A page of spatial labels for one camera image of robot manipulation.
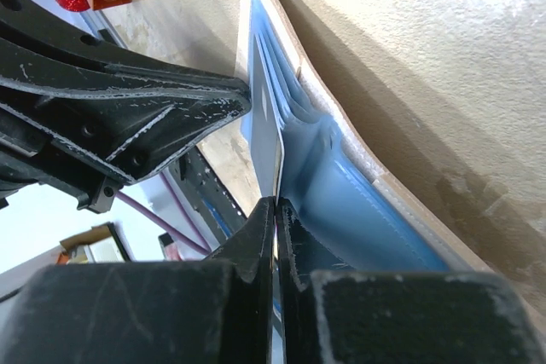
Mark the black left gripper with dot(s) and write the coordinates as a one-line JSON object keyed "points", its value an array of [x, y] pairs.
{"points": [[126, 115]]}

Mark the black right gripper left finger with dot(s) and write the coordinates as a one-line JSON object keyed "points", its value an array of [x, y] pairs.
{"points": [[216, 310]]}

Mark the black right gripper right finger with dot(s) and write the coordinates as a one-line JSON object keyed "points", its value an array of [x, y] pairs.
{"points": [[336, 315]]}

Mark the beige card holder wallet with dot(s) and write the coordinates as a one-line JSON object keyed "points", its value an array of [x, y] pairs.
{"points": [[441, 105]]}

